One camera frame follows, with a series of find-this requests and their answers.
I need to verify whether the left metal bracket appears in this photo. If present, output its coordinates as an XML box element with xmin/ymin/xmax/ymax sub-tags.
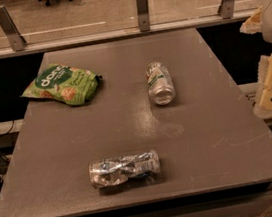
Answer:
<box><xmin>0</xmin><ymin>5</ymin><xmax>27</xmax><ymax>52</ymax></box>

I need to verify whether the middle metal bracket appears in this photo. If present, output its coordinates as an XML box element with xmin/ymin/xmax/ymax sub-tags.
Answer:
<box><xmin>136</xmin><ymin>0</ymin><xmax>150</xmax><ymax>32</ymax></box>

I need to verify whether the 7up soda can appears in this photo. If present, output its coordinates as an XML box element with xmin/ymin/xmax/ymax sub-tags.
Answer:
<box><xmin>146</xmin><ymin>61</ymin><xmax>176</xmax><ymax>106</ymax></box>

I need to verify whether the green snack bag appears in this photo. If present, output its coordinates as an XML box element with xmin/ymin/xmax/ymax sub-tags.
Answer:
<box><xmin>22</xmin><ymin>63</ymin><xmax>102</xmax><ymax>106</ymax></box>

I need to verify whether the crushed silver can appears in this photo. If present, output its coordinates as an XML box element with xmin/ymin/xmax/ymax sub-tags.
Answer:
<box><xmin>89</xmin><ymin>150</ymin><xmax>161</xmax><ymax>189</ymax></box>

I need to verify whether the metal rail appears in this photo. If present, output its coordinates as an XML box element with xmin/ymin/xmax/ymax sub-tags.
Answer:
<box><xmin>0</xmin><ymin>9</ymin><xmax>255</xmax><ymax>59</ymax></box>

